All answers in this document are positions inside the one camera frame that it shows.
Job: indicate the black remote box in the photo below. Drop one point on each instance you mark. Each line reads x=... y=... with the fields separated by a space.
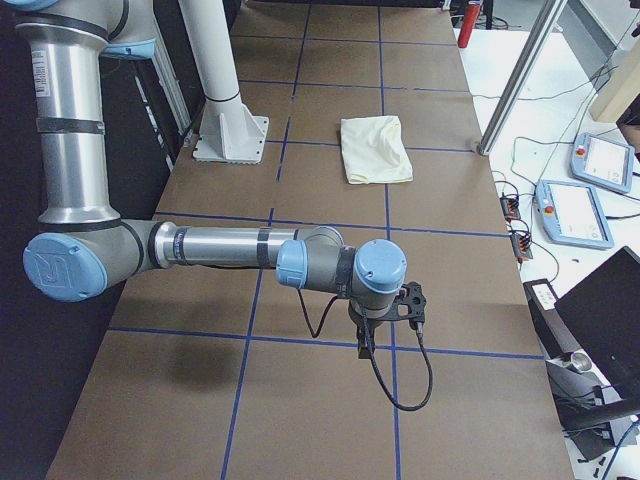
x=552 y=332

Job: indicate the black monitor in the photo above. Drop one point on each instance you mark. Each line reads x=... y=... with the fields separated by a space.
x=602 y=313

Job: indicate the far teach pendant tablet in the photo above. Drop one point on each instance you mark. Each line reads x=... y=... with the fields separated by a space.
x=602 y=162

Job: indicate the teach pendant tablet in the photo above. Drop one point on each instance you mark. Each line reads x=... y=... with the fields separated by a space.
x=571 y=214
x=602 y=162

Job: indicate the orange black connector block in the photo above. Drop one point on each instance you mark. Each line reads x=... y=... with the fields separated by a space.
x=510 y=207

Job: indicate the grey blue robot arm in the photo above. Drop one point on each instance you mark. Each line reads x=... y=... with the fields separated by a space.
x=86 y=246

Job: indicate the white camera post base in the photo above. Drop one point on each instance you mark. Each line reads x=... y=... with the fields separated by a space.
x=228 y=131

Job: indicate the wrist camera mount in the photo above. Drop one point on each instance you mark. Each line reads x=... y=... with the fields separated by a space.
x=409 y=304

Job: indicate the metal cup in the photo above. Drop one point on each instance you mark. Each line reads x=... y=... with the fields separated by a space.
x=577 y=362

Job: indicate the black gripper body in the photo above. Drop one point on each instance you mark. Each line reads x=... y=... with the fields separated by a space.
x=361 y=330

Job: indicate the cream long-sleeve cat shirt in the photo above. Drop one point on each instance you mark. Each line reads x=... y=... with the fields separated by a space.
x=373 y=152

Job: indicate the aluminium frame post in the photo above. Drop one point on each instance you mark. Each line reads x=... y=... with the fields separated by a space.
x=536 y=40

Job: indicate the red cylinder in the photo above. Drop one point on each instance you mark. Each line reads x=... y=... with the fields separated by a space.
x=470 y=17

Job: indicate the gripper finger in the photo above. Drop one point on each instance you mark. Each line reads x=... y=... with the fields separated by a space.
x=366 y=347

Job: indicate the near teach pendant tablet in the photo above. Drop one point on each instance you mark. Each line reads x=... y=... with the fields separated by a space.
x=571 y=214

